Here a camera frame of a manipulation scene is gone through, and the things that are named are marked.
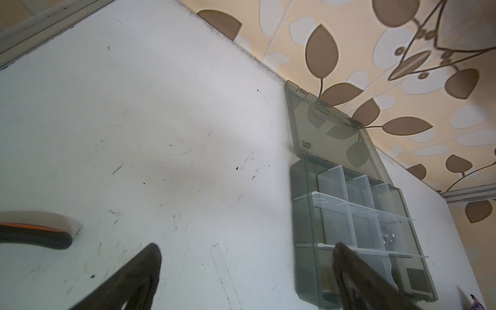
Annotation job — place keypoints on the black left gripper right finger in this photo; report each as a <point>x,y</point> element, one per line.
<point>361,287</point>

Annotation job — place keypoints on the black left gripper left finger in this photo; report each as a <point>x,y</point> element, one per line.
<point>132,287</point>

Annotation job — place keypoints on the pink candy bag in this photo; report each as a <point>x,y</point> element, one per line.
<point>476,305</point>

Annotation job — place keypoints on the aluminium frame post right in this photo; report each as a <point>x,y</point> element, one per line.
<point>472,194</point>

